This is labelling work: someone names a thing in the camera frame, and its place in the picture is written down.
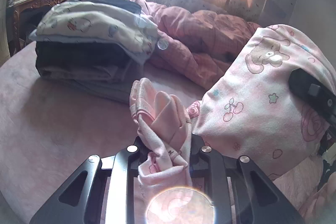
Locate pink cartoon print pants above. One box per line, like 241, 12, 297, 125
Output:
129, 24, 335, 221

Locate grey folded clothes stack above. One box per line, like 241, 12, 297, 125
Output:
35, 42, 143, 104

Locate pink checked duvet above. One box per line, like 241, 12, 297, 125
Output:
128, 0, 260, 90

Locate cartoon print folded cloth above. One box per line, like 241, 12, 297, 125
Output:
29, 0, 158, 65

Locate carved wooden desk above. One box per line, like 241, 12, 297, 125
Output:
6, 0, 66, 57

